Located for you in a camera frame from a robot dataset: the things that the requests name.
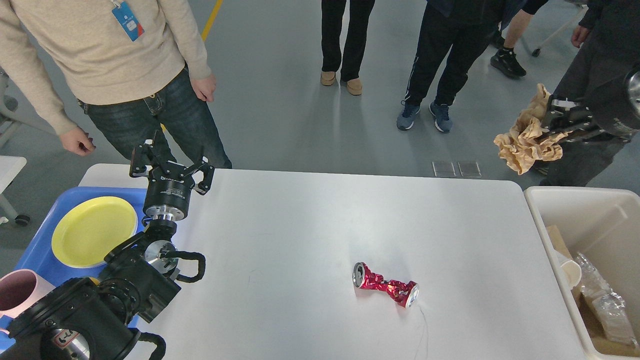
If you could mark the person with black sneakers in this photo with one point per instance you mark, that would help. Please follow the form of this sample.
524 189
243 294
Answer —
505 59

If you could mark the blue id badge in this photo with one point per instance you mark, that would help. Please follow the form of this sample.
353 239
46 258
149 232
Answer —
127 19

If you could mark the brown paper in bin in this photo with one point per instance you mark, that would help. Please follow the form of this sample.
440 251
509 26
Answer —
597 335

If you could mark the white plastic bin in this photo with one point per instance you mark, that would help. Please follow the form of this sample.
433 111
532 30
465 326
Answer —
602 224

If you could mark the person in beige sweater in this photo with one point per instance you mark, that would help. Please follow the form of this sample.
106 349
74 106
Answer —
129 90

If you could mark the brown paper ball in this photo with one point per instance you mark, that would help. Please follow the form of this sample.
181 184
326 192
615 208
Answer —
526 141

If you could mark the white office chair right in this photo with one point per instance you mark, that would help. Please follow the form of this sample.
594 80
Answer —
580 7

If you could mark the person with tan shoes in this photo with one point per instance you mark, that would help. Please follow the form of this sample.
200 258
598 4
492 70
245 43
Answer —
344 29

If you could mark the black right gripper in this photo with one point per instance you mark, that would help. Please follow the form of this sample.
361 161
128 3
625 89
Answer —
614 107

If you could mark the white side table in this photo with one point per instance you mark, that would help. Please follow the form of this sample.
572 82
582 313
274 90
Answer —
10 167

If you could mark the silver foil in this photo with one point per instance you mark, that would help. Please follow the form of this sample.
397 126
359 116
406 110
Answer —
607 306

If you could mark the brown paper bag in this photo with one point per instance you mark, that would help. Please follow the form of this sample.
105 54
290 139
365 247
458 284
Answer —
557 241

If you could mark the yellow plastic plate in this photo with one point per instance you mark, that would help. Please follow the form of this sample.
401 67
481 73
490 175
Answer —
90 230

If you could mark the pink ribbed mug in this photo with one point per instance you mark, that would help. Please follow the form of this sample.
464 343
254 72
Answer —
20 290

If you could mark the person in dark grey clothes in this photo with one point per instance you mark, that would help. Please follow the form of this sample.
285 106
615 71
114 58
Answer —
608 42

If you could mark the white paper cup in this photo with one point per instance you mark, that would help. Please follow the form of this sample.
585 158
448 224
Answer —
571 269

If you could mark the person in striped track pants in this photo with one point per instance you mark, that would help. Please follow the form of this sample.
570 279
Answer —
454 32

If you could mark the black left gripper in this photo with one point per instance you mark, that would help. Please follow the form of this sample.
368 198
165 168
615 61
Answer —
166 197

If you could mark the crushed red soda can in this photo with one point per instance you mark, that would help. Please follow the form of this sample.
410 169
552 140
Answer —
403 293

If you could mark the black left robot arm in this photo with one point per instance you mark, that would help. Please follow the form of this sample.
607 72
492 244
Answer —
88 318

